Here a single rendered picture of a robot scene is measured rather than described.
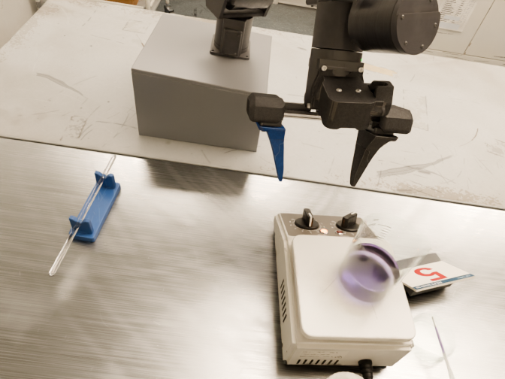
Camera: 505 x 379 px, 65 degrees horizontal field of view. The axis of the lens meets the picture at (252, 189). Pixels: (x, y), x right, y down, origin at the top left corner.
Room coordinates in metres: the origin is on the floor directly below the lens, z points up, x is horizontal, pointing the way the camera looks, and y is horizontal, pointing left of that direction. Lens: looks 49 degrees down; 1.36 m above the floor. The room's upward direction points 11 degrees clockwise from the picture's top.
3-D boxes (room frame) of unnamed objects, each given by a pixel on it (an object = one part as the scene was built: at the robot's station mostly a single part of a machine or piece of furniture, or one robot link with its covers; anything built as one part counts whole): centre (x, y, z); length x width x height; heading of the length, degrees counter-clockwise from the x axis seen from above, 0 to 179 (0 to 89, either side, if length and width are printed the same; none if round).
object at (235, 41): (0.60, 0.08, 1.04); 0.07 x 0.07 x 0.06; 6
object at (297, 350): (0.25, -0.12, 0.94); 0.22 x 0.13 x 0.08; 9
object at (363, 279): (0.23, -0.14, 1.03); 0.07 x 0.06 x 0.08; 94
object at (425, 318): (0.21, -0.24, 0.91); 0.06 x 0.06 x 0.02
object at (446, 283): (0.30, -0.25, 0.92); 0.09 x 0.06 x 0.04; 114
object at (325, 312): (0.22, -0.12, 0.98); 0.12 x 0.12 x 0.01; 9
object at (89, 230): (0.31, 0.21, 0.92); 0.10 x 0.03 x 0.04; 0
